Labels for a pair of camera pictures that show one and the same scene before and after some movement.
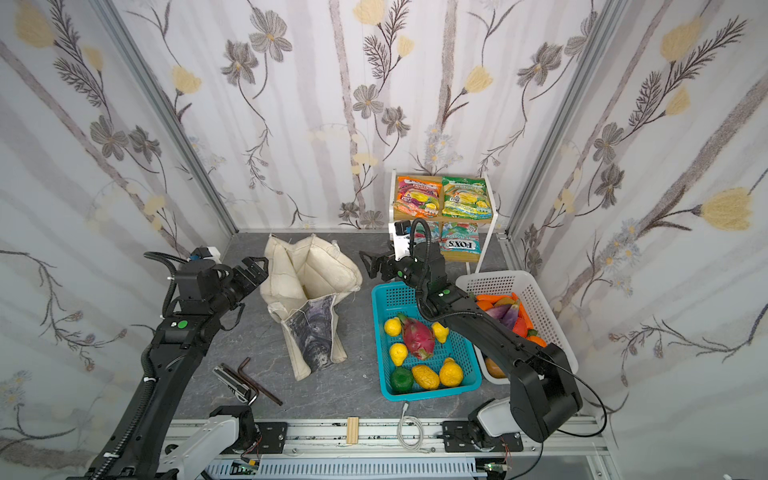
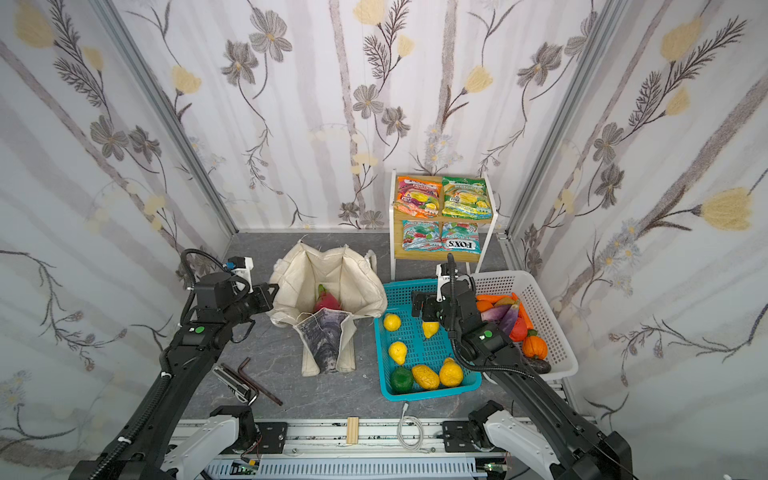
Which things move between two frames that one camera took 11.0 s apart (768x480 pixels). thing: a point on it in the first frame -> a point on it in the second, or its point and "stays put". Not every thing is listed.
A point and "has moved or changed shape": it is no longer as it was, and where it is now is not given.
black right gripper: x=385 y=264 -> x=429 y=306
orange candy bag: x=418 y=198 stays put
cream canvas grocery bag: x=302 y=278 has moved or changed shape
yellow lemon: x=393 y=326 stays put
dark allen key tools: x=245 y=388 stays put
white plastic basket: x=522 y=284 stays put
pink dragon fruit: x=418 y=338 -> x=325 y=300
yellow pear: x=398 y=353 stays put
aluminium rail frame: x=406 y=449 stays put
